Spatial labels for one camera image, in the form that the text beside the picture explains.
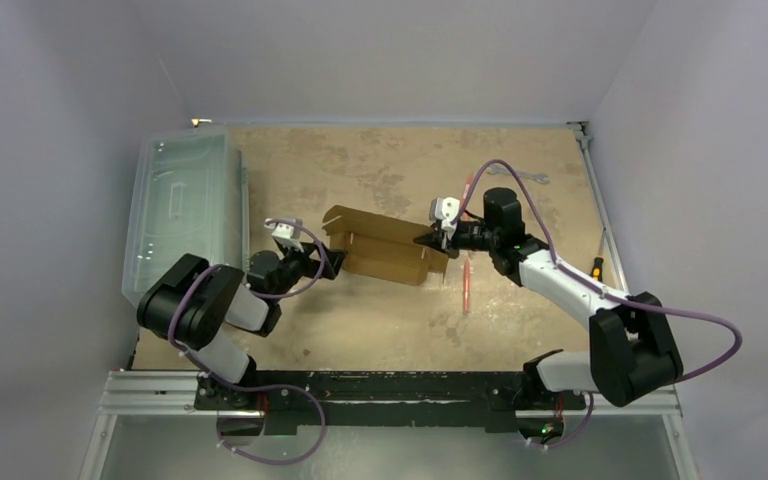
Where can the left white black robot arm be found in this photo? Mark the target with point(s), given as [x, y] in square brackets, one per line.
[189, 305]

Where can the aluminium frame rail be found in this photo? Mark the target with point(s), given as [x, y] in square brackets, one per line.
[148, 428]

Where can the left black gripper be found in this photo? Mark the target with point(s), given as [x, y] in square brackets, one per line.
[313, 266]

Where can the clear plastic storage bin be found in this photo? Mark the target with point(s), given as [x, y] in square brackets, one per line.
[190, 196]

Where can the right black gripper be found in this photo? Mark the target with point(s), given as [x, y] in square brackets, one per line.
[464, 238]

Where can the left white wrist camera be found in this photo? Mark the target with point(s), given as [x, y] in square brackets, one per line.
[285, 232]

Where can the yellow black screwdriver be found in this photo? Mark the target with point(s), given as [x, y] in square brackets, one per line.
[597, 268]

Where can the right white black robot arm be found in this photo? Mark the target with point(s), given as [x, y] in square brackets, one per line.
[631, 350]

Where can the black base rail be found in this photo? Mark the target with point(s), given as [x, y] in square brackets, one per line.
[497, 402]

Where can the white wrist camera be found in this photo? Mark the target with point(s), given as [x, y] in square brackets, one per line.
[285, 232]
[444, 214]

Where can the brown cardboard box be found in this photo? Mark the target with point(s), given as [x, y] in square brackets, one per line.
[382, 247]

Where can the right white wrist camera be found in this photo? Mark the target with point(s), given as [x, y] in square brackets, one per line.
[444, 214]

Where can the silver open-end wrench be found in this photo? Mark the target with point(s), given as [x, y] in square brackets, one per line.
[497, 169]

